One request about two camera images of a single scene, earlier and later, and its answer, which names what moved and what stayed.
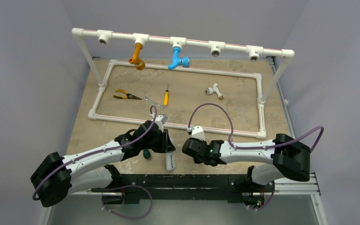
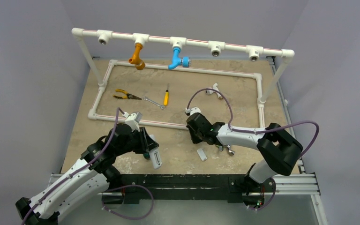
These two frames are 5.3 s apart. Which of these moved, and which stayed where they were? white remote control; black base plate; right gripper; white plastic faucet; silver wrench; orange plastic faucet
Moved: right gripper; white remote control
Stayed: white plastic faucet; orange plastic faucet; silver wrench; black base plate
